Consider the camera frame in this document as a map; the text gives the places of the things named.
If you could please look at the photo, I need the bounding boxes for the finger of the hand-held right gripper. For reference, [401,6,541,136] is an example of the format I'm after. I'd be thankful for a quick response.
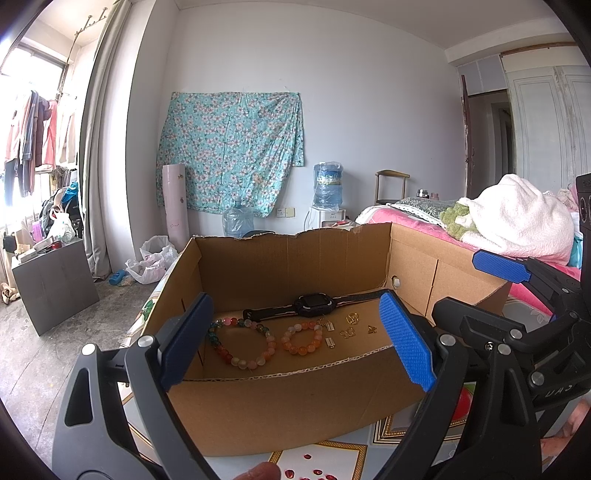
[431,296,536,352]
[472,249,591,319]

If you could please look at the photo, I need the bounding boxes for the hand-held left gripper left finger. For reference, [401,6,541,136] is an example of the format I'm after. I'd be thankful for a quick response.
[52,292,218,480]

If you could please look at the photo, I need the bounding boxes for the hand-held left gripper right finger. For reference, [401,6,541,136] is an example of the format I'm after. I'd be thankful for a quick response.
[379,292,543,480]

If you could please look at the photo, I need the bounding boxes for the large multicolour bead bracelet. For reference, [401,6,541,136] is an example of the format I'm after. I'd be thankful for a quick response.
[208,316,278,370]

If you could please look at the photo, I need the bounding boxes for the small orange pink bead bracelet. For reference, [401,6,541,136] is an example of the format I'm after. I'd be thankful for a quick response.
[281,322,325,357]

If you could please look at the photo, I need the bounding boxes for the purple smartwatch black strap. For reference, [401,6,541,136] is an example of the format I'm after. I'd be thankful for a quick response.
[242,288,391,323]

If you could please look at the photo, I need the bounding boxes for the brown cardboard box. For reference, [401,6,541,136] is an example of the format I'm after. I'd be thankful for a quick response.
[139,222,513,457]

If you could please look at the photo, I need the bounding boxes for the person's right hand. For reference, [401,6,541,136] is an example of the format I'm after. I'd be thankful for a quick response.
[538,399,591,467]

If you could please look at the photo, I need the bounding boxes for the person's left hand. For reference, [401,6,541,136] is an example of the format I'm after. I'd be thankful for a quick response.
[247,463,281,480]

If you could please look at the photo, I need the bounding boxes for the white fluffy blanket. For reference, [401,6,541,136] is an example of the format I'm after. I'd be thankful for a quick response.
[459,173,575,266]

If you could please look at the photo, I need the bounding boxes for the green knitted cloth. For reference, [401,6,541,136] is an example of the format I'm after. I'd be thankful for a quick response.
[438,200,476,240]

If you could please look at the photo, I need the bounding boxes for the white plastic bag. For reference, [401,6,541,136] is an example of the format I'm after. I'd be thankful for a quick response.
[126,235,178,284]

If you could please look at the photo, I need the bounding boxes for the grey lace pillow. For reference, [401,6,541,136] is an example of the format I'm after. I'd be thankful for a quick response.
[385,196,446,227]

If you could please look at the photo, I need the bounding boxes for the empty clear water bottle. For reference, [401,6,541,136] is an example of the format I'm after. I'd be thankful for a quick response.
[222,200,256,240]

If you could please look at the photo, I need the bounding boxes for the brown wooden door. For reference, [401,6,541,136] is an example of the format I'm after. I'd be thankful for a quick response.
[459,74,478,200]

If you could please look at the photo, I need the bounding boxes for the grey cabinet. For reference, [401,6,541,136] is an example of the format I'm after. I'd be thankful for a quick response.
[11,237,100,337]

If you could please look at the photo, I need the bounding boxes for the wooden chair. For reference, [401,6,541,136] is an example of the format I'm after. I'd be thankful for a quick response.
[373,170,411,208]

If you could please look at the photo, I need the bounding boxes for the white wardrobe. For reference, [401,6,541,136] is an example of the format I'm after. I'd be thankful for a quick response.
[501,44,591,195]

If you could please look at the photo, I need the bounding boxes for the white water dispenser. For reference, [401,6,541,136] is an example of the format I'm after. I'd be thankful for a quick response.
[308,207,346,230]

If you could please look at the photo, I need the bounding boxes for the blue water dispenser bottle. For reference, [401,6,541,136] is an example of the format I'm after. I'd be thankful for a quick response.
[313,161,346,209]

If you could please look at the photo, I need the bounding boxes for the pile of bags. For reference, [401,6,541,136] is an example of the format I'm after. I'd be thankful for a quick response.
[37,182,84,241]

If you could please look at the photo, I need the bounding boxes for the grey curtain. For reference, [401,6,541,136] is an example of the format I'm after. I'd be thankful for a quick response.
[78,0,144,282]

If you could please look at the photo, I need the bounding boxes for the hanging clothes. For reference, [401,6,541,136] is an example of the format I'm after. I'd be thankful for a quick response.
[2,90,79,199]

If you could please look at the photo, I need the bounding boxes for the teal floral wall cloth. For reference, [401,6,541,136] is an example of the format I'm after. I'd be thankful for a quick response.
[156,91,305,219]

